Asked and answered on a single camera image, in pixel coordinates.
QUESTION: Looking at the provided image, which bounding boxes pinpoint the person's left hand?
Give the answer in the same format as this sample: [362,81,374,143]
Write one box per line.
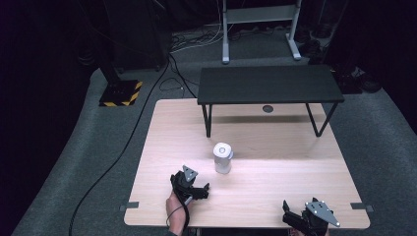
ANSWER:
[165,191,192,236]

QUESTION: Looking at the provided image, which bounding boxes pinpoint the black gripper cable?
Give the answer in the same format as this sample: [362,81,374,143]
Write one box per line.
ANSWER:
[165,186,192,232]

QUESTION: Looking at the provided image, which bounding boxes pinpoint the person's right hand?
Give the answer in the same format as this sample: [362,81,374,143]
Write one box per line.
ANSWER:
[288,227,330,236]

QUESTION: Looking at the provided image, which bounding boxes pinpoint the dark shoes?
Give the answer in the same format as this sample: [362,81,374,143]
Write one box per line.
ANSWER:
[336,66,384,95]

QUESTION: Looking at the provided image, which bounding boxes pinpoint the black yellow striped base plate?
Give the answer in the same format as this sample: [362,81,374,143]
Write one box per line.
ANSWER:
[98,80,144,108]

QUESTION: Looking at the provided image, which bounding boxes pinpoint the long black floor cable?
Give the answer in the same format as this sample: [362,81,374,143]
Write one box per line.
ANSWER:
[68,53,173,236]

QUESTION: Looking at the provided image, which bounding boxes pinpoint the white lidded cup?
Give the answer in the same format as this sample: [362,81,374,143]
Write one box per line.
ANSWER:
[212,142,235,175]

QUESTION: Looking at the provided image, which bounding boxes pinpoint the black metal shelf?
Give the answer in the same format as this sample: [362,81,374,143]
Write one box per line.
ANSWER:
[197,64,346,139]

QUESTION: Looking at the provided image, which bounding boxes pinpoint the white floor cables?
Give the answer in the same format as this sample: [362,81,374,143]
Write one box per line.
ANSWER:
[169,22,227,55]

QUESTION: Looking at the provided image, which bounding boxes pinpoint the white metal stand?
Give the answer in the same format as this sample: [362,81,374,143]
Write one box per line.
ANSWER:
[221,0,303,65]

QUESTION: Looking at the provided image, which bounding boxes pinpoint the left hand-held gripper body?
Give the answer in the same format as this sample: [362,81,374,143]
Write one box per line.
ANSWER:
[169,164,205,205]

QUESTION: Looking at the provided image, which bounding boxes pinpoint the dark equipment cabinet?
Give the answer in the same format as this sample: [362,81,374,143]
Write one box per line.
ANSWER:
[103,0,173,73]

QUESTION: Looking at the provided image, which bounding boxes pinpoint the grey table bracket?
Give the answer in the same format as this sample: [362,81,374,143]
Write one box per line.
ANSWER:
[349,202,375,213]
[119,201,140,212]

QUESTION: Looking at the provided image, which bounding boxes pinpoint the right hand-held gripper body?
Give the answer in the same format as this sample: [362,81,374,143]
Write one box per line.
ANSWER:
[281,200,341,236]

